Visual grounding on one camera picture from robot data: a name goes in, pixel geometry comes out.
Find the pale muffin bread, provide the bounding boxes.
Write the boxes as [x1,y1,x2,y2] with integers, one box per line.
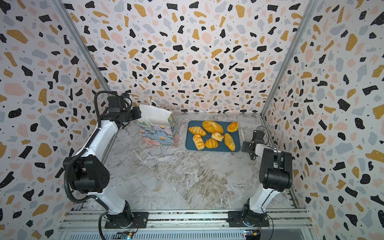
[211,132,225,142]

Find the black corrugated cable conduit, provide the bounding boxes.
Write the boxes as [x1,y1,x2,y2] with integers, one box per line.
[63,90,121,205]

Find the teal rectangular tray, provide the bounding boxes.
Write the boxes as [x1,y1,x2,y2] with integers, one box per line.
[185,121,240,153]

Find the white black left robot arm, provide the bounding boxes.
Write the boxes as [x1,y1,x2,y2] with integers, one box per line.
[63,92,141,228]

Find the long oval brown bread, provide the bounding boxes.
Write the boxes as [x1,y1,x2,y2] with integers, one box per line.
[225,133,236,152]

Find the striped croissant bread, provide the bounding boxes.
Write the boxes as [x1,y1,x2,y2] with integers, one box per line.
[188,126,207,137]

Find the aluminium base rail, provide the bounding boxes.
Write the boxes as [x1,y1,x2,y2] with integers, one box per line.
[58,209,317,240]

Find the shell shaped orange bread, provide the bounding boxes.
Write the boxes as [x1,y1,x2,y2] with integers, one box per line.
[205,138,219,149]

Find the small round orange bun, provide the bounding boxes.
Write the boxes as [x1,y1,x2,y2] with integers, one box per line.
[227,122,239,133]

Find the floral paper gift bag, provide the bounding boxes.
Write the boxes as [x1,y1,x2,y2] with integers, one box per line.
[136,100,178,146]

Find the braided yellow pastry bread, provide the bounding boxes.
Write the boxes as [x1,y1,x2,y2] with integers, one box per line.
[193,135,205,151]

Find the circuit board right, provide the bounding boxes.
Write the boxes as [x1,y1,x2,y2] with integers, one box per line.
[244,230,261,240]

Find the green circuit board left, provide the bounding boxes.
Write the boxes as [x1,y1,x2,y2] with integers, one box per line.
[115,232,135,240]

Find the large oval seeded bread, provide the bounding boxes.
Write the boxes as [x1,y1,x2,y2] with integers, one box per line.
[202,121,224,135]

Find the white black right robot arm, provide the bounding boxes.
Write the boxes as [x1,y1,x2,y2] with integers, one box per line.
[242,130,293,227]

